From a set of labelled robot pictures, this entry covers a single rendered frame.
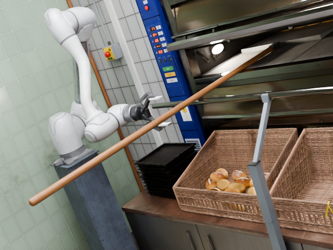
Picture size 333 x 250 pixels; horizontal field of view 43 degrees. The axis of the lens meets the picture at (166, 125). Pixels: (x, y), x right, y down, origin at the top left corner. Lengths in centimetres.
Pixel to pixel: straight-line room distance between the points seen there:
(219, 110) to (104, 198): 86
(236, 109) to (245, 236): 73
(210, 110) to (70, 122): 82
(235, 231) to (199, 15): 115
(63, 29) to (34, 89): 77
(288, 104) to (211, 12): 63
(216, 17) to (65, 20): 79
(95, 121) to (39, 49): 101
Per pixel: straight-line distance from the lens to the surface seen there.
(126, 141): 175
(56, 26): 227
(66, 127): 244
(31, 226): 295
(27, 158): 289
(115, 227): 265
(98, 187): 254
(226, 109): 249
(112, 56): 289
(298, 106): 224
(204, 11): 238
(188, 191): 227
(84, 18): 238
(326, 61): 211
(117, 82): 307
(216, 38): 218
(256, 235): 206
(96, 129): 210
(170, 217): 240
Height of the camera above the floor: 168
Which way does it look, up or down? 16 degrees down
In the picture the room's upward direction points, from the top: 20 degrees counter-clockwise
